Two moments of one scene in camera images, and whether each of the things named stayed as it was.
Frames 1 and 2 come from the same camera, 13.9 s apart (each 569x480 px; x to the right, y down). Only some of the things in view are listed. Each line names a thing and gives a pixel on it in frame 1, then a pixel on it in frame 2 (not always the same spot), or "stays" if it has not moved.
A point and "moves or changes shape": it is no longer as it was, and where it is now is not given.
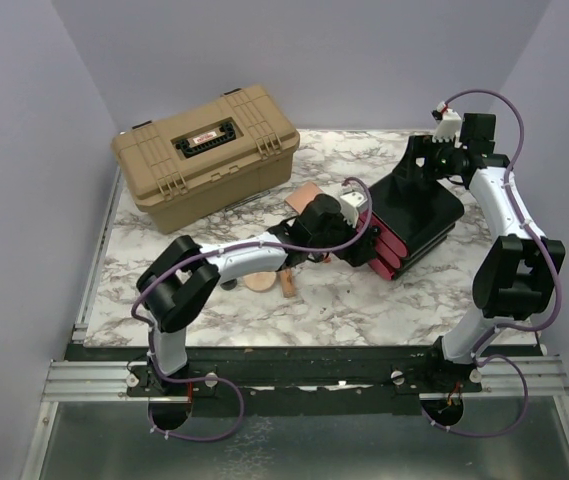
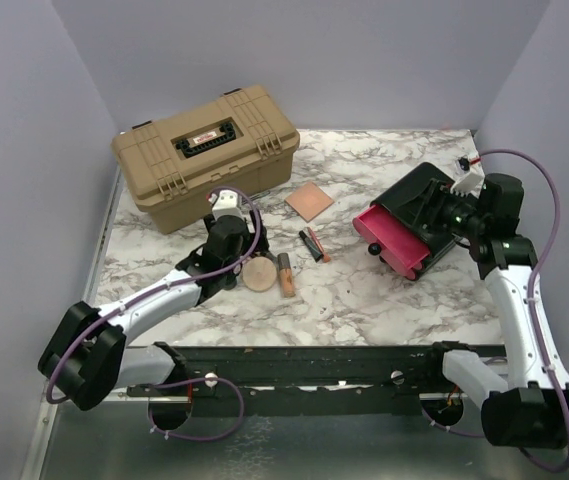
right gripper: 420,146 → 436,197
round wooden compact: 259,281 stays
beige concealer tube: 287,283 stays
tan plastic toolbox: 202,161 stays
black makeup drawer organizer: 417,212 moves or changes shape
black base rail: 302,380 stays
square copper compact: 303,195 stays
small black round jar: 229,284 stays
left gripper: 359,254 → 262,245
